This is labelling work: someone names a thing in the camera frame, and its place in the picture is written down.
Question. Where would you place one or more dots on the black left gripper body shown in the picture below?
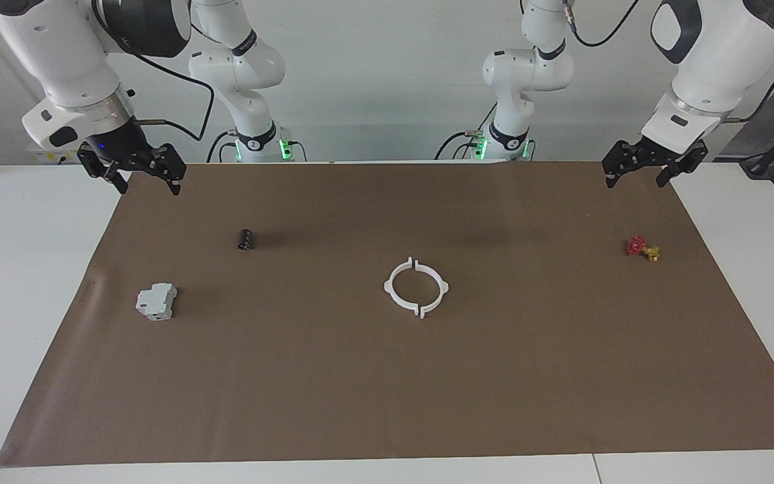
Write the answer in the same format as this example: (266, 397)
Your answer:
(649, 156)

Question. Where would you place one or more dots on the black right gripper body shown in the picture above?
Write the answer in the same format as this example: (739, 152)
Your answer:
(125, 148)

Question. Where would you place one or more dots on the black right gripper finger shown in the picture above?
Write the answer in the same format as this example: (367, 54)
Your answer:
(173, 185)
(118, 181)

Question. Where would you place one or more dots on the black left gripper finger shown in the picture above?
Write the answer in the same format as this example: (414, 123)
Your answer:
(611, 178)
(664, 177)

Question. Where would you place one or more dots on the white half pipe clamp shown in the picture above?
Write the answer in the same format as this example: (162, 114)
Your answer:
(442, 290)
(392, 292)

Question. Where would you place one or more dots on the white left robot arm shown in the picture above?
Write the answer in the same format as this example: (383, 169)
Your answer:
(709, 67)

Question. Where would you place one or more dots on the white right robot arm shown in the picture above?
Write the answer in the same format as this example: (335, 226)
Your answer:
(58, 54)

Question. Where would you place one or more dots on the black cylindrical capacitor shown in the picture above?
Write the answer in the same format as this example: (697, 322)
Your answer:
(246, 240)

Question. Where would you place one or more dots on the white circuit breaker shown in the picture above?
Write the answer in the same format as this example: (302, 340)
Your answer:
(155, 302)

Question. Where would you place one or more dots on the brown table mat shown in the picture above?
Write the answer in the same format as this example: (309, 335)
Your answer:
(360, 376)

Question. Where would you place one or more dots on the white wall power socket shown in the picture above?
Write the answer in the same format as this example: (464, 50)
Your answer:
(41, 156)

